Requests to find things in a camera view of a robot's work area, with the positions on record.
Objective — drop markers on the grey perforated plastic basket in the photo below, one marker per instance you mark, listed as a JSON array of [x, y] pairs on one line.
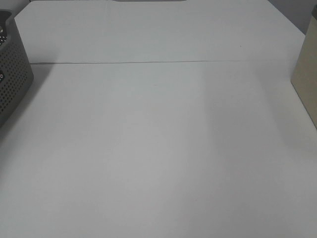
[[16, 75]]

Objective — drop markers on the beige box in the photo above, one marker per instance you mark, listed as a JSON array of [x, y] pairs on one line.
[[304, 77]]

